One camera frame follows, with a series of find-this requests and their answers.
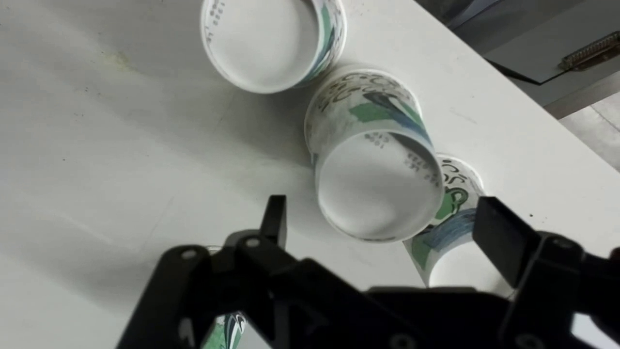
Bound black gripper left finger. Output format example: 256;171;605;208
114;192;390;349

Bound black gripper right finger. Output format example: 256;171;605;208
471;196;620;349

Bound patterned paper cup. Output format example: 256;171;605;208
198;313;248;349
198;0;349;97
302;66;448;245
401;154;519;291

